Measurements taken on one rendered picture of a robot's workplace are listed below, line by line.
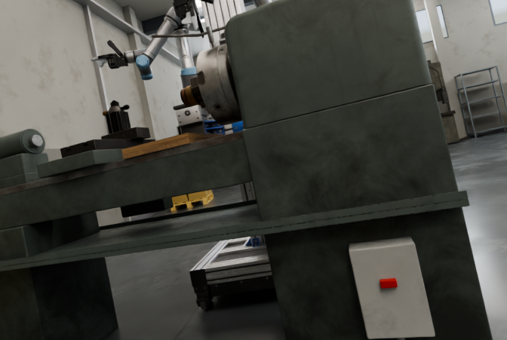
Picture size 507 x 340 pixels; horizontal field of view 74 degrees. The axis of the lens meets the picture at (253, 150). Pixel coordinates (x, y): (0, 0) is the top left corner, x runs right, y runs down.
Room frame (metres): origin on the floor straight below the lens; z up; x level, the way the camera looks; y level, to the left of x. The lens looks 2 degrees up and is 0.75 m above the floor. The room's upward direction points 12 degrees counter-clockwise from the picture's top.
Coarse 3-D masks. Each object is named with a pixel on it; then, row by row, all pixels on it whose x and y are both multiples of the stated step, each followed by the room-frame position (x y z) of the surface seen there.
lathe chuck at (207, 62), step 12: (216, 48) 1.27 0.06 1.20; (204, 60) 1.25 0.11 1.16; (216, 60) 1.23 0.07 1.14; (204, 72) 1.23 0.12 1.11; (216, 72) 1.22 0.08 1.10; (204, 84) 1.23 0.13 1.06; (216, 84) 1.22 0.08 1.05; (204, 96) 1.25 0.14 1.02; (216, 96) 1.24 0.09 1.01; (228, 108) 1.26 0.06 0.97; (216, 120) 1.32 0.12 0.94; (228, 120) 1.33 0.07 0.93; (240, 120) 1.35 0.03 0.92
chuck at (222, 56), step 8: (224, 48) 1.24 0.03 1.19; (224, 56) 1.22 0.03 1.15; (224, 64) 1.21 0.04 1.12; (224, 72) 1.21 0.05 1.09; (224, 80) 1.21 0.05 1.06; (232, 80) 1.24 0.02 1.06; (224, 88) 1.22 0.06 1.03; (232, 88) 1.22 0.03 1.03; (232, 96) 1.23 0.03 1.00; (232, 104) 1.25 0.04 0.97; (240, 112) 1.28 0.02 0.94
